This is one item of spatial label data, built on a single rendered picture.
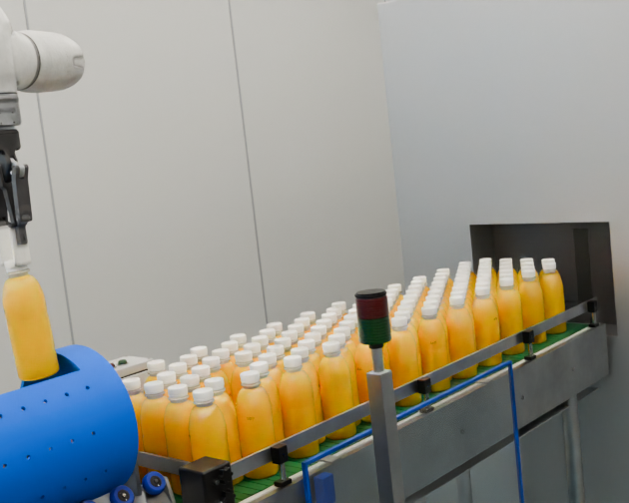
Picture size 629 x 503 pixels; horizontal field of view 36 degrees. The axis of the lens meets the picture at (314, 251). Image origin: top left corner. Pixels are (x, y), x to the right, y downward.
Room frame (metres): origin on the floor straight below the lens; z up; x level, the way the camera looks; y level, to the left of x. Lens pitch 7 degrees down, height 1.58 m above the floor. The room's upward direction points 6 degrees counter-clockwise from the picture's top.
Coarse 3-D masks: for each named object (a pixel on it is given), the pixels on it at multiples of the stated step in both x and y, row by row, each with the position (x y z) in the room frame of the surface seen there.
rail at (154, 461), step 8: (144, 456) 1.86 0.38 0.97; (152, 456) 1.84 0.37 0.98; (160, 456) 1.83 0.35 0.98; (144, 464) 1.86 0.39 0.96; (152, 464) 1.84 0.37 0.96; (160, 464) 1.83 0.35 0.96; (168, 464) 1.81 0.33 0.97; (176, 464) 1.79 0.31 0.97; (184, 464) 1.78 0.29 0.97; (168, 472) 1.81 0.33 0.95; (176, 472) 1.80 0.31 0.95
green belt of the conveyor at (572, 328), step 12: (576, 324) 2.91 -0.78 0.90; (552, 336) 2.79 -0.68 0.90; (564, 336) 2.77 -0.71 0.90; (540, 348) 2.66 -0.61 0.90; (504, 360) 2.57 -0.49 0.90; (516, 360) 2.56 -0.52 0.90; (480, 372) 2.48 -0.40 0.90; (456, 384) 2.39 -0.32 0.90; (432, 396) 2.30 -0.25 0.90; (396, 408) 2.24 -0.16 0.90; (408, 408) 2.23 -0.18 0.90; (360, 432) 2.08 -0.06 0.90; (324, 444) 2.03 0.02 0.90; (336, 444) 2.02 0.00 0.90; (312, 456) 1.96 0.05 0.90; (288, 468) 1.90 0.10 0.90; (300, 468) 1.90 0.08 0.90; (252, 480) 1.86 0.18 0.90; (264, 480) 1.85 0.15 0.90; (276, 480) 1.84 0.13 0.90; (240, 492) 1.80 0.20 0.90; (252, 492) 1.79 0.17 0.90
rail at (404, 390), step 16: (544, 320) 2.66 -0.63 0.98; (560, 320) 2.72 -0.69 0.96; (512, 336) 2.52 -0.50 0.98; (480, 352) 2.40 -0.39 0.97; (496, 352) 2.45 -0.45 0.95; (448, 368) 2.28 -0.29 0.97; (464, 368) 2.34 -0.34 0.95; (416, 384) 2.18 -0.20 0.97; (432, 384) 2.23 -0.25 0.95; (336, 416) 1.97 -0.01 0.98; (352, 416) 2.00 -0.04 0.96; (304, 432) 1.89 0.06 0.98; (320, 432) 1.92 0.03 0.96; (288, 448) 1.85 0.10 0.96; (240, 464) 1.75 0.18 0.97; (256, 464) 1.78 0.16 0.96
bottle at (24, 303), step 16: (16, 272) 1.65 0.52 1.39; (16, 288) 1.64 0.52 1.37; (32, 288) 1.65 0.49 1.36; (16, 304) 1.64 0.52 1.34; (32, 304) 1.64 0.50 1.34; (16, 320) 1.64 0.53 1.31; (32, 320) 1.64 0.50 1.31; (48, 320) 1.67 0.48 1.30; (16, 336) 1.64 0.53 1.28; (32, 336) 1.64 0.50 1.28; (48, 336) 1.66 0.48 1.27; (16, 352) 1.65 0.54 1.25; (32, 352) 1.64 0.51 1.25; (48, 352) 1.66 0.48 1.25; (16, 368) 1.66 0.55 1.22; (32, 368) 1.64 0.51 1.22; (48, 368) 1.65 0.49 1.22
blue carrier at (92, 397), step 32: (64, 352) 1.71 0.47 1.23; (96, 352) 1.72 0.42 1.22; (32, 384) 1.81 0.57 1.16; (64, 384) 1.61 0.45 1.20; (96, 384) 1.65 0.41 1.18; (0, 416) 1.51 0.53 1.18; (32, 416) 1.54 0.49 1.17; (64, 416) 1.57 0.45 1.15; (96, 416) 1.61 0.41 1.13; (128, 416) 1.65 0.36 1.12; (0, 448) 1.47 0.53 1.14; (32, 448) 1.51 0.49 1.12; (64, 448) 1.55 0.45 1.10; (96, 448) 1.60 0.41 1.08; (128, 448) 1.65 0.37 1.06; (0, 480) 1.46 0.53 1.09; (32, 480) 1.50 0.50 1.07; (64, 480) 1.55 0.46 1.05; (96, 480) 1.61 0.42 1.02
